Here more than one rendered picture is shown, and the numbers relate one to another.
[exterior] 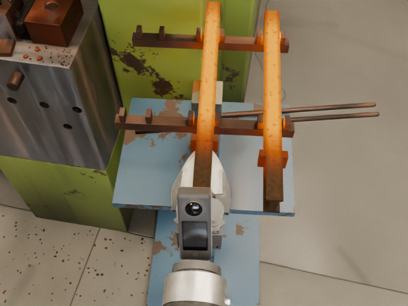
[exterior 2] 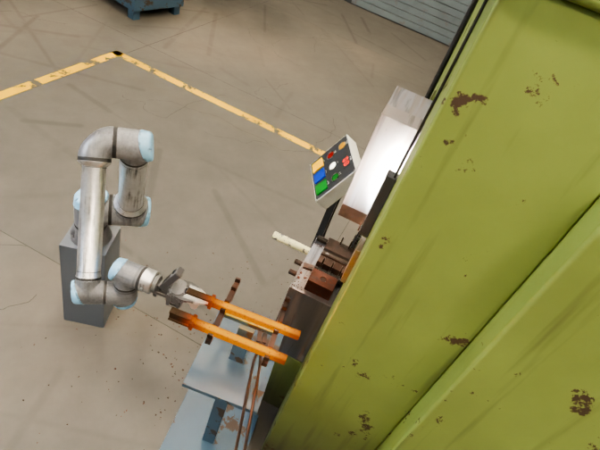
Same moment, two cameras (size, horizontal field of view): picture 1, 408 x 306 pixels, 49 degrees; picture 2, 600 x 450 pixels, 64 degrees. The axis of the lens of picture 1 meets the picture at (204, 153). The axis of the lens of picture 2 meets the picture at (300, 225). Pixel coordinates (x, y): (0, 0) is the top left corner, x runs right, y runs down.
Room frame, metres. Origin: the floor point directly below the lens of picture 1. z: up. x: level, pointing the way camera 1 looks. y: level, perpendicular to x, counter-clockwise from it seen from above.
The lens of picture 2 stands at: (0.58, -1.13, 2.43)
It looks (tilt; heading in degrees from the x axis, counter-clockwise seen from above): 39 degrees down; 87
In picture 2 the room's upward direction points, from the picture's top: 21 degrees clockwise
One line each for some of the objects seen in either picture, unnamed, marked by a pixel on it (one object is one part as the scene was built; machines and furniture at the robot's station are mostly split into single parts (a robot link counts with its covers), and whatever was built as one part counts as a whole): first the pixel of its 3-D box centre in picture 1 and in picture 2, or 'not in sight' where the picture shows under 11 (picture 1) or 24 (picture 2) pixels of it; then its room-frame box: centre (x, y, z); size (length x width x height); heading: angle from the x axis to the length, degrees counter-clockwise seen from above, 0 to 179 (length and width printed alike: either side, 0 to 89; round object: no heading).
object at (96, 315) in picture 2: not in sight; (91, 274); (-0.30, 0.49, 0.30); 0.22 x 0.22 x 0.60; 7
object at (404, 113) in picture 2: not in sight; (418, 172); (1.00, 0.45, 1.56); 0.42 x 0.39 x 0.40; 170
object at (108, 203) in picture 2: not in sight; (93, 207); (-0.30, 0.50, 0.79); 0.17 x 0.15 x 0.18; 23
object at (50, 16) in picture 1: (55, 16); (320, 284); (0.83, 0.34, 0.95); 0.12 x 0.09 x 0.07; 170
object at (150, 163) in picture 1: (206, 152); (237, 356); (0.58, -0.01, 0.75); 0.40 x 0.30 x 0.02; 87
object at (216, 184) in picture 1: (214, 178); (195, 304); (0.37, -0.02, 1.00); 0.09 x 0.03 x 0.06; 174
